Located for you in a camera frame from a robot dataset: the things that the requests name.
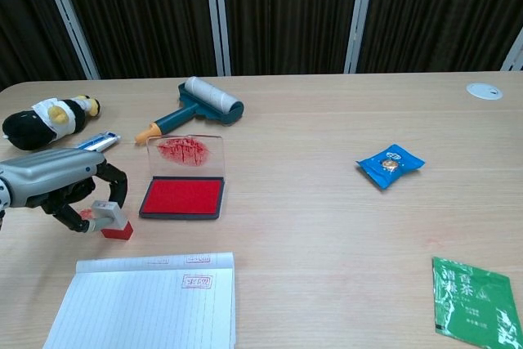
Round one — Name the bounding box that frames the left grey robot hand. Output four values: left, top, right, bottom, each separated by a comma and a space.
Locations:
0, 147, 128, 234

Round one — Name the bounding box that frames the small red stamp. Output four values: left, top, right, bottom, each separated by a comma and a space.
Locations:
92, 199, 135, 241

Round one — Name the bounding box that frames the black penguin plush toy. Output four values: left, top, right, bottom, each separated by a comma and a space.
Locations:
2, 94, 102, 150

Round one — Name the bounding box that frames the blue white toothpaste tube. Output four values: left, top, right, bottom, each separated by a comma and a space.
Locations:
75, 131, 123, 153

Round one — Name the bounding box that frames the red ink pad case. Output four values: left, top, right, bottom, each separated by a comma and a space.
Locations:
138, 134, 226, 221

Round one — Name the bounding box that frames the black pleated screen panel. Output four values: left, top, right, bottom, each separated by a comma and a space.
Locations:
55, 0, 217, 80
220, 0, 363, 76
357, 0, 523, 74
0, 0, 87, 92

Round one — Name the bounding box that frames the white lined notepad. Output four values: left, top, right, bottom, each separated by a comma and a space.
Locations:
42, 252, 237, 349

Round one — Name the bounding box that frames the teal lint roller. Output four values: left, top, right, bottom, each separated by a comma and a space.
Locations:
135, 75, 245, 145

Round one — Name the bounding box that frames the blue snack packet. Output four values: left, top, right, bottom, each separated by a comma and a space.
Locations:
355, 143, 427, 191

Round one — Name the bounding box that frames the green tea packet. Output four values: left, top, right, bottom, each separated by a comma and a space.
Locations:
431, 256, 523, 349

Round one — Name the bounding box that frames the grey screen frame post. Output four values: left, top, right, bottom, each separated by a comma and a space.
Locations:
203, 0, 233, 77
500, 29, 523, 72
36, 0, 101, 80
344, 0, 378, 74

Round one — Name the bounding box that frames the white round cable grommet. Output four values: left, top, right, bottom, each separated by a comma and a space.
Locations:
466, 82, 503, 101

